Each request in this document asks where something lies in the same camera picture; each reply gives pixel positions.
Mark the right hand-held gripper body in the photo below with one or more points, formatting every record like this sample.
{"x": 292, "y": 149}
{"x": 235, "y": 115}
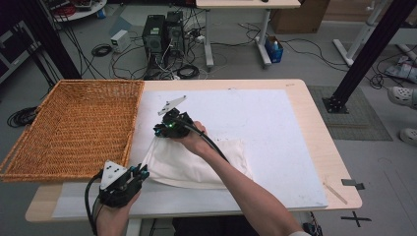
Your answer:
{"x": 177, "y": 123}

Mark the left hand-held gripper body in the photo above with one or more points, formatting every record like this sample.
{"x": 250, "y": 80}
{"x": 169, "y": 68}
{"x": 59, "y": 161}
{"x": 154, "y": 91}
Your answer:
{"x": 118, "y": 190}

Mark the white tank top black trim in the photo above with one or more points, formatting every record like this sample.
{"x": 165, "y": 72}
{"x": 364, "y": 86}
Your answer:
{"x": 183, "y": 167}

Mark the wicker basket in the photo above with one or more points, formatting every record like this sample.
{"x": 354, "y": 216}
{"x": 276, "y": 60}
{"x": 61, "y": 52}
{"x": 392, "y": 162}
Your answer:
{"x": 82, "y": 131}

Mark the person's left hand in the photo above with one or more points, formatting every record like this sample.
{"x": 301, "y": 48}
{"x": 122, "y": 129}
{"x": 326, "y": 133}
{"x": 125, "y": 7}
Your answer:
{"x": 113, "y": 214}

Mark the person's right hand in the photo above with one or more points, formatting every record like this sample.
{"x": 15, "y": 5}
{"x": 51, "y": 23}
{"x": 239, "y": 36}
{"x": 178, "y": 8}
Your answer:
{"x": 198, "y": 142}

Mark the white table leg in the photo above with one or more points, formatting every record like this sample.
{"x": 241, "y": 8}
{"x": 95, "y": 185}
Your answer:
{"x": 133, "y": 227}

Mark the person's dark clothing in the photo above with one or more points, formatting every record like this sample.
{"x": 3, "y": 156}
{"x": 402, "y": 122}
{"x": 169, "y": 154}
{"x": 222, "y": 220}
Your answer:
{"x": 203, "y": 227}

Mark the white foam mat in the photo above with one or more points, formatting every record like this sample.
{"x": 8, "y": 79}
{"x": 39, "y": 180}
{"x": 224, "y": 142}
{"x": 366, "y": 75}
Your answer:
{"x": 262, "y": 131}

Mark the white power strip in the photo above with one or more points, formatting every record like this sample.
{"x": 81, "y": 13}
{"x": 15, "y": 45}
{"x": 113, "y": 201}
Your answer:
{"x": 200, "y": 38}

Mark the black computer tower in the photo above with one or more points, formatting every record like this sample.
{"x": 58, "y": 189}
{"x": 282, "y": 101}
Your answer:
{"x": 175, "y": 32}
{"x": 153, "y": 36}

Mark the white power supply box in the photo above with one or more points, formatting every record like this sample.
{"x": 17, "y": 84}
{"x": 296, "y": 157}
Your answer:
{"x": 119, "y": 41}

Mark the blue storage box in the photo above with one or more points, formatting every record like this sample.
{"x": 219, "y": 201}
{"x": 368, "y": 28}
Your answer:
{"x": 275, "y": 56}

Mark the small plastic bottle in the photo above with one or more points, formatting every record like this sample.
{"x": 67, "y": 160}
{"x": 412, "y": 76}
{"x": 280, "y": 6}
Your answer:
{"x": 275, "y": 46}

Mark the round white table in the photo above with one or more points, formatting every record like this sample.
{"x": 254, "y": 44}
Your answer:
{"x": 88, "y": 11}

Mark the white desk with wooden top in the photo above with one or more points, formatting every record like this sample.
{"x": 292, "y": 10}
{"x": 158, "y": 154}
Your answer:
{"x": 246, "y": 3}

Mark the brown cardboard box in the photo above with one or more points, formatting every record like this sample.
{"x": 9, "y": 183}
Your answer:
{"x": 298, "y": 16}

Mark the person's white sleeve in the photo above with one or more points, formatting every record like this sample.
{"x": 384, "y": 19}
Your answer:
{"x": 298, "y": 234}

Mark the grey shelf cabinet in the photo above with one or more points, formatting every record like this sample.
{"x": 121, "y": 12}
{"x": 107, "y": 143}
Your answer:
{"x": 13, "y": 49}

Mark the thin wooden stick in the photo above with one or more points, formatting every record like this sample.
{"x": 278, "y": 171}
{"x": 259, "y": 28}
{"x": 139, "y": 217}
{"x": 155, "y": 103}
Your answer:
{"x": 334, "y": 193}

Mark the grey tape piece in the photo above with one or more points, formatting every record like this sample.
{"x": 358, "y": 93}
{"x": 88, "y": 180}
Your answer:
{"x": 349, "y": 182}

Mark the grey floor mat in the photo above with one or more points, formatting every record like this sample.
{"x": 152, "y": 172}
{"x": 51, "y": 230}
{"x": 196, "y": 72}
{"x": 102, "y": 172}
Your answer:
{"x": 360, "y": 121}

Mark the black tape cross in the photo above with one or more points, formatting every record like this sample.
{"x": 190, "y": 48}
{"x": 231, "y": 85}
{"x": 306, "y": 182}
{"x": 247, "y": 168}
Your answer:
{"x": 355, "y": 219}

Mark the white-legged desk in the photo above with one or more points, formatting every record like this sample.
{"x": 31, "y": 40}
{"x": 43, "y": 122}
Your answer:
{"x": 360, "y": 34}

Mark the crumpled plastic bag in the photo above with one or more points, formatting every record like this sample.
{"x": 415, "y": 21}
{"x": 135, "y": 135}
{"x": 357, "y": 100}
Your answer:
{"x": 405, "y": 70}

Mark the black metal post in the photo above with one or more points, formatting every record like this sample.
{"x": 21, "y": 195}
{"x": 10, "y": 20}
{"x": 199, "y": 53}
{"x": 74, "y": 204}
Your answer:
{"x": 48, "y": 36}

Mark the black aluminium post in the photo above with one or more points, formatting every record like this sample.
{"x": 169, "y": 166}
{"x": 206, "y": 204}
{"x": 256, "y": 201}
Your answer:
{"x": 369, "y": 52}

